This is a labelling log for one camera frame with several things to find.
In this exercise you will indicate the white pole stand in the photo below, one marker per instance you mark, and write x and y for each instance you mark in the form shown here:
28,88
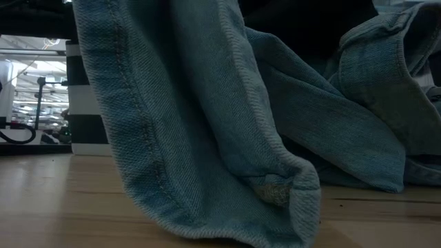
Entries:
6,89

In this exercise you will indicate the light blue denim jeans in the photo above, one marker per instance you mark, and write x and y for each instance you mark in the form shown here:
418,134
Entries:
206,120

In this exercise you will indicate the black thin stand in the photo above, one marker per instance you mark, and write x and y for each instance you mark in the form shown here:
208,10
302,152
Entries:
39,103

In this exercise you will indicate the navy white striped fabric bin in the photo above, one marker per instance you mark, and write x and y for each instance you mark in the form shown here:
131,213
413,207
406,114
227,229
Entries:
84,103

